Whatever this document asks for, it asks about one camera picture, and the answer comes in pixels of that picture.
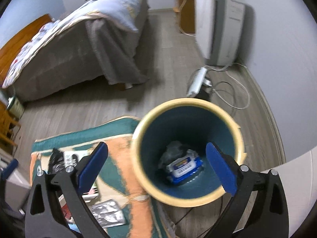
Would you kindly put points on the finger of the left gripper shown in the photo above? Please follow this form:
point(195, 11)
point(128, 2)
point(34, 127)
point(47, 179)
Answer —
point(6, 172)

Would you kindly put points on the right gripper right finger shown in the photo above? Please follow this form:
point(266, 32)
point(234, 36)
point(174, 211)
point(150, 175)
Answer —
point(269, 215)

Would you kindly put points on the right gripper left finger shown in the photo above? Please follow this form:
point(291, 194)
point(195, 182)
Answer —
point(44, 216)

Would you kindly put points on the blue silver snack wrapper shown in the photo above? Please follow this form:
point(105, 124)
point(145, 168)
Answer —
point(183, 169)

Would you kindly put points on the black plastic bag trash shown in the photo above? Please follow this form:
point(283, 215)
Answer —
point(173, 151)

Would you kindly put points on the yellow teal trash bin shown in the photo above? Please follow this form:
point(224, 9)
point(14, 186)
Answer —
point(194, 123)

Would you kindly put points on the white board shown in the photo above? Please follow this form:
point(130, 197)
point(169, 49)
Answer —
point(298, 178)

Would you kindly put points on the grey photo packet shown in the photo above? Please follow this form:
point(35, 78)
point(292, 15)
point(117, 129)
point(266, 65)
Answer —
point(108, 214)

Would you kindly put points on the teal orange horse rug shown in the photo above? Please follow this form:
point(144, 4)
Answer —
point(144, 216)

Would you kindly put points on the wooden headboard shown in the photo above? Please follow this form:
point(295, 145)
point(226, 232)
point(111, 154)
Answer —
point(11, 49)

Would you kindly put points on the white power strip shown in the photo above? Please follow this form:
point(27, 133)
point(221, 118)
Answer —
point(199, 85)

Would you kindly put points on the bed with grey cover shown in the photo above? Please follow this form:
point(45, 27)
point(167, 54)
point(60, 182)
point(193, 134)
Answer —
point(87, 50)

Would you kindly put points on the light blue quilt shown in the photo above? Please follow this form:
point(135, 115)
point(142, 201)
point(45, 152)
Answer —
point(122, 13)

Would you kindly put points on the white air purifier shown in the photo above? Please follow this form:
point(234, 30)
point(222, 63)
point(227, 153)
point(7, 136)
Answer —
point(218, 28)

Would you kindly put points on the wooden tv cabinet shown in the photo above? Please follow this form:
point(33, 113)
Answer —
point(185, 16)

